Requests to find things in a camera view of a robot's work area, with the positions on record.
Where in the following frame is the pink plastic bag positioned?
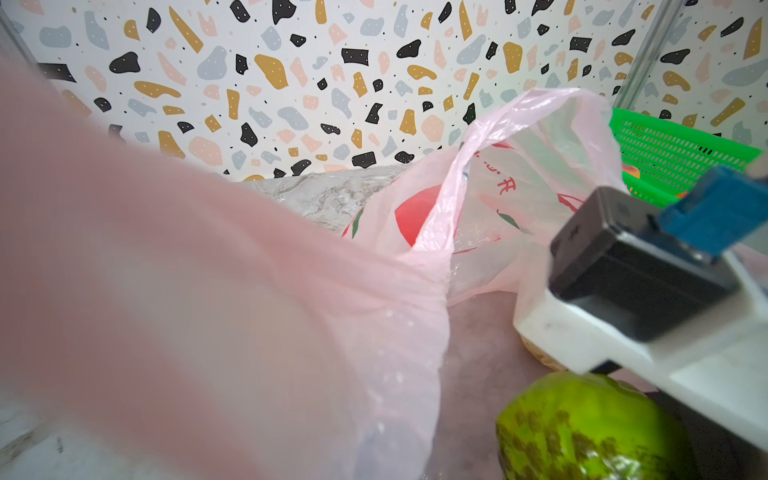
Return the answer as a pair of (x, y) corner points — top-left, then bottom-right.
(1, 62), (627, 479)

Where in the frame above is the green lime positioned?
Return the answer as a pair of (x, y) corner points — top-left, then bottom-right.
(496, 371), (700, 479)

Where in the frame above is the green plastic basket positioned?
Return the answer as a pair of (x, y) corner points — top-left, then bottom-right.
(610, 108), (762, 208)

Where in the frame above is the pale yellow pear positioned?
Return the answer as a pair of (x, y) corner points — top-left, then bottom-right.
(520, 336), (567, 371)

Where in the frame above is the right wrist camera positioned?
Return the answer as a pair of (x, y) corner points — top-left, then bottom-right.
(514, 167), (767, 449)

